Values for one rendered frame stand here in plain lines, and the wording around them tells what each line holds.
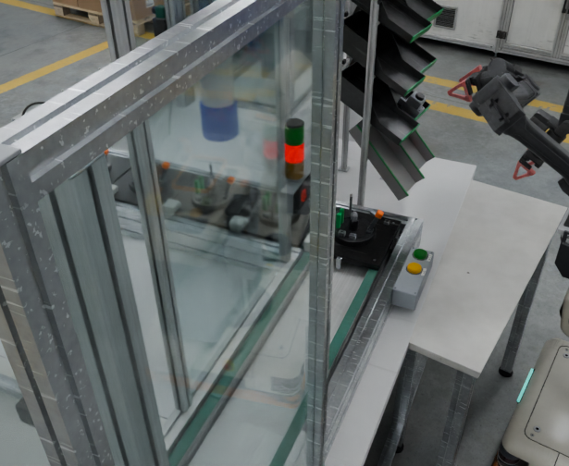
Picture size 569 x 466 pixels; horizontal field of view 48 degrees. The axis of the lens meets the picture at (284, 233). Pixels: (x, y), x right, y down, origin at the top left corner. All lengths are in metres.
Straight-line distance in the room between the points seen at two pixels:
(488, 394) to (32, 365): 2.57
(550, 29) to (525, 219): 3.68
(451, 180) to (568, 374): 0.85
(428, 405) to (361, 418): 1.18
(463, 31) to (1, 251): 5.85
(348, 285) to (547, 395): 1.00
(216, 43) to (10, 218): 0.23
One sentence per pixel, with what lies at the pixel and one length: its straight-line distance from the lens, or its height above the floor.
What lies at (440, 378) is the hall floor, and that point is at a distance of 2.89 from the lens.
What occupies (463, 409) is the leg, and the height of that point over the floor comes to 0.67.
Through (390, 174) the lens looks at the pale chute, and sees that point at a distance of 2.07.
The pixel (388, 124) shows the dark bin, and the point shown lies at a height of 1.22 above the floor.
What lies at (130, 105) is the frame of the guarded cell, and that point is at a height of 1.97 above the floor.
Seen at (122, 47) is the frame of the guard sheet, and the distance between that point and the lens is 1.01.
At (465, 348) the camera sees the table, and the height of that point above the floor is 0.86.
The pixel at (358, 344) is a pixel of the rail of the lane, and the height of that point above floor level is 0.95.
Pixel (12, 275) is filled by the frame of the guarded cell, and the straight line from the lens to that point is 0.37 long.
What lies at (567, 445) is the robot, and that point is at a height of 0.28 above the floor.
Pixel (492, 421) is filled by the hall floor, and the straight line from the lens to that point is 2.80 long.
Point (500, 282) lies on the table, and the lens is 2.06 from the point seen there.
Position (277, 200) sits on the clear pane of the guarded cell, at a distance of 0.71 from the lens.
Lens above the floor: 2.15
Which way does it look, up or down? 37 degrees down
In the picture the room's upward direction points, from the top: 1 degrees counter-clockwise
